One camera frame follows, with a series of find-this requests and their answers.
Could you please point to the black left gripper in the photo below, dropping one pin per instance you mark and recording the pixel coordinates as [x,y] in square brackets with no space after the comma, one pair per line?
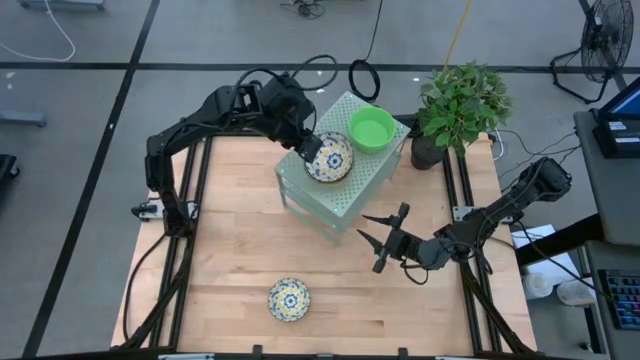
[287,112]

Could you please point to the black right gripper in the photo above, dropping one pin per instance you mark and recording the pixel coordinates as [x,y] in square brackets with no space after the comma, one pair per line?
[405,247]

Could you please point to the yellow bowl with blue pattern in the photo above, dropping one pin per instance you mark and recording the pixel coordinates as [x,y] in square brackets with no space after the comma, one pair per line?
[289,300]
[332,160]

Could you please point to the green plastic bowl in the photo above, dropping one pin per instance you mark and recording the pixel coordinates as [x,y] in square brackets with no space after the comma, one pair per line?
[371,131]
[371,150]

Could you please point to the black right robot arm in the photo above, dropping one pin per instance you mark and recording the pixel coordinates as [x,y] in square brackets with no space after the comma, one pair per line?
[505,205]

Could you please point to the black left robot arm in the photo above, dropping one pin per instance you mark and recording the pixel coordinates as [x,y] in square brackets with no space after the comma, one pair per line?
[170,140]

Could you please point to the pale green perforated metal shelf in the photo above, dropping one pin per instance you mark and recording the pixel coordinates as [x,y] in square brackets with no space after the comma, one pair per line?
[350,195]

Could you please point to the grey metal mounting plate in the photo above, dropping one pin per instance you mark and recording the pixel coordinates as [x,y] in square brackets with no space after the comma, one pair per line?
[460,212]
[150,212]

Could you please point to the black plant pot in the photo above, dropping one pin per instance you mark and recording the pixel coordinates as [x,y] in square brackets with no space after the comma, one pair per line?
[425,155]

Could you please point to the green leafy plant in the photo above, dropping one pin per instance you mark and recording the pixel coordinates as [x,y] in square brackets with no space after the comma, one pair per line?
[460,105]

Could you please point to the white paper sheets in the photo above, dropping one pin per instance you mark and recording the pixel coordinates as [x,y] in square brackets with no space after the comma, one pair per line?
[530,237]

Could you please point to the white round container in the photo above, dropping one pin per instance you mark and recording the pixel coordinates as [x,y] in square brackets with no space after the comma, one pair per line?
[575,292]
[537,286]

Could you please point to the black desk support bar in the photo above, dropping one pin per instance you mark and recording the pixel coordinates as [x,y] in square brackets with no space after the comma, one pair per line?
[560,242]

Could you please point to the grey desk with keyboard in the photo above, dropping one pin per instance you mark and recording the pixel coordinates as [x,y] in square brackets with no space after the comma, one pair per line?
[620,255]

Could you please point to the grey desk with monitor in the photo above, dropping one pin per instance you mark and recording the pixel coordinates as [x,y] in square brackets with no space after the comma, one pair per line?
[620,200]

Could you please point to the small black computer box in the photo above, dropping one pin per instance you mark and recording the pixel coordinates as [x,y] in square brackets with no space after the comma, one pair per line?
[615,142]

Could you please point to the black backlit keyboard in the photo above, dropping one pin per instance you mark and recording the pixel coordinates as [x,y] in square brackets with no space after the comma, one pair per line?
[622,300]

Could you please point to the black computer monitor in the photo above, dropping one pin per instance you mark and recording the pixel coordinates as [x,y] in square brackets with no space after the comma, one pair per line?
[627,102]

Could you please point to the grey stand foot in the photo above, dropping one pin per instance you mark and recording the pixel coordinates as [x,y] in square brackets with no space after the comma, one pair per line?
[22,119]
[60,4]

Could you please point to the black floor fan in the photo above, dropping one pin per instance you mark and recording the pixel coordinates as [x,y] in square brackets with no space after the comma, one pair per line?
[607,40]

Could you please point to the black floor equipment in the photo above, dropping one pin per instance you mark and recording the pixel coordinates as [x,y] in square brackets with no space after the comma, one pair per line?
[7,172]

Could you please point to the black aluminium table frame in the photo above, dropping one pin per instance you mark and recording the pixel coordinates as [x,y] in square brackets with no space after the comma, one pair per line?
[470,310]

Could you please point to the black frame clip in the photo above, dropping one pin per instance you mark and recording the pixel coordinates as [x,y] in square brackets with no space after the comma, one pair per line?
[402,353]
[257,351]

